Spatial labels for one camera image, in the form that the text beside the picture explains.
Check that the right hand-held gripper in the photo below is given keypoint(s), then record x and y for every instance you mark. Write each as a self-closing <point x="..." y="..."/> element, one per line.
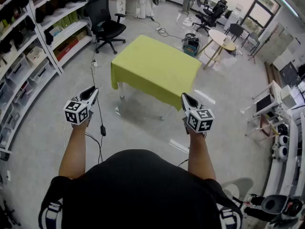
<point x="200" y="120"/>

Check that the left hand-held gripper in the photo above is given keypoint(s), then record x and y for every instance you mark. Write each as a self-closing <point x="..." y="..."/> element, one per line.
<point x="76" y="112"/>

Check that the green tablecloth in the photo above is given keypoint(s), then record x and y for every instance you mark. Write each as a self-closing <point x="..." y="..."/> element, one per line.
<point x="155" y="68"/>

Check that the person's right forearm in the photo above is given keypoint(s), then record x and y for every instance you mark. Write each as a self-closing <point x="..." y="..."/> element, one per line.
<point x="200" y="156"/>

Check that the person's left forearm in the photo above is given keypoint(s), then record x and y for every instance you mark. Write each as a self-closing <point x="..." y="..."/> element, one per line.
<point x="74" y="151"/>

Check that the white power strip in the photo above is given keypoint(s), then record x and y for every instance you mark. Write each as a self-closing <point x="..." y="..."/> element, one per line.
<point x="95" y="63"/>

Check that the black power adapter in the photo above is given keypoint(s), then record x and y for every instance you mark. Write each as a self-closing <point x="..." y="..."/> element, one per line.
<point x="103" y="130"/>

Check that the red cardboard box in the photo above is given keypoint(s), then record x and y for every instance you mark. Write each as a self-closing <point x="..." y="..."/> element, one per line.
<point x="65" y="49"/>

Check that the clear storage bin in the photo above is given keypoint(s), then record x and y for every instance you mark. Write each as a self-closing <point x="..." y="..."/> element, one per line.
<point x="41" y="71"/>

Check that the teal bin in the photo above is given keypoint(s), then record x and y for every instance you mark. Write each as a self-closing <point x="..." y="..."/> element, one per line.
<point x="190" y="50"/>

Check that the white shelving unit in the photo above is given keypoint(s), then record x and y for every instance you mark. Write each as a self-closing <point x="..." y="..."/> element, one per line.
<point x="35" y="56"/>

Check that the white storage basket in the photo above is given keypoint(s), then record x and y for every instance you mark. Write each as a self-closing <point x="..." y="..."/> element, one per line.
<point x="35" y="55"/>

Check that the black office chair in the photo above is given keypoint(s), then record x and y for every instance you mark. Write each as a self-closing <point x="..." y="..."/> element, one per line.
<point x="212" y="13"/>
<point x="107" y="30"/>

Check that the round wooden table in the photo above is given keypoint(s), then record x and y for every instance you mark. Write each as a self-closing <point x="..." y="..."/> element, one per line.
<point x="216" y="36"/>

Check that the white jug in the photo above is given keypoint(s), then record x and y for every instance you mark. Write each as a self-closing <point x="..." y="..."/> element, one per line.
<point x="227" y="41"/>

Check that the white side table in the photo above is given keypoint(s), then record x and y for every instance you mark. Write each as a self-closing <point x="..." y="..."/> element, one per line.
<point x="262" y="128"/>

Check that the row of green boxes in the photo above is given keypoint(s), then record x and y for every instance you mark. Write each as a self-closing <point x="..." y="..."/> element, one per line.
<point x="66" y="20"/>

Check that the black side chair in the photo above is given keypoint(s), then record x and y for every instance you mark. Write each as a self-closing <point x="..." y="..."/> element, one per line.
<point x="234" y="31"/>

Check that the row of black caps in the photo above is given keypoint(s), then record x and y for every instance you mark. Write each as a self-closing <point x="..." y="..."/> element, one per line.
<point x="39" y="14"/>

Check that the white plastic chair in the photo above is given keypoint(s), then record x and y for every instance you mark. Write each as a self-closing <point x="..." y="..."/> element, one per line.
<point x="240" y="186"/>

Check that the white desk with drawers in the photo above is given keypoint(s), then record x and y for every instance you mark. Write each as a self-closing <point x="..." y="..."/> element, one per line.
<point x="120" y="3"/>

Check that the white box appliance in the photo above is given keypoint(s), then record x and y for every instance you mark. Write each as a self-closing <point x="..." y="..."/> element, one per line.
<point x="288" y="95"/>

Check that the person's black shirt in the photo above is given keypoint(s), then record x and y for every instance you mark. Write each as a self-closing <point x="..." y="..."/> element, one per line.
<point x="143" y="192"/>

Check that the white round device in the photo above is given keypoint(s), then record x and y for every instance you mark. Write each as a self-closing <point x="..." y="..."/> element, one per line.
<point x="282" y="152"/>
<point x="284" y="140"/>

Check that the dark-framed window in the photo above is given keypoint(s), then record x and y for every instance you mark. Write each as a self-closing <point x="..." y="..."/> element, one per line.
<point x="259" y="13"/>

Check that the long white shelf rack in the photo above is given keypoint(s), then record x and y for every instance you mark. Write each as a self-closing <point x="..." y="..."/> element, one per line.
<point x="281" y="175"/>

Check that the grey domed device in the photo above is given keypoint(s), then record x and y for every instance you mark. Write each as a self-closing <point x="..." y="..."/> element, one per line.
<point x="274" y="204"/>

